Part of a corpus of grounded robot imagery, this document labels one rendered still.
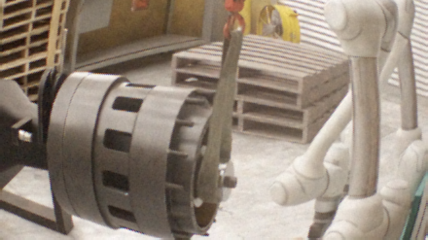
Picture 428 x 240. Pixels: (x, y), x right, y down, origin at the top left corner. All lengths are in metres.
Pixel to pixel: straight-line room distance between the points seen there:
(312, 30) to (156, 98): 6.24
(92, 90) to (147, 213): 0.44
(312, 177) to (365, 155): 0.26
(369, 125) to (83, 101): 1.02
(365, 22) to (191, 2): 7.37
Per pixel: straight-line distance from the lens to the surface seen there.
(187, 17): 9.25
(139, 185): 2.47
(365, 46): 1.95
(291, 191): 2.19
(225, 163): 2.61
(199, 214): 2.80
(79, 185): 2.56
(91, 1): 7.26
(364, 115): 1.99
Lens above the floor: 1.72
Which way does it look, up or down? 15 degrees down
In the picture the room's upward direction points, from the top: 3 degrees clockwise
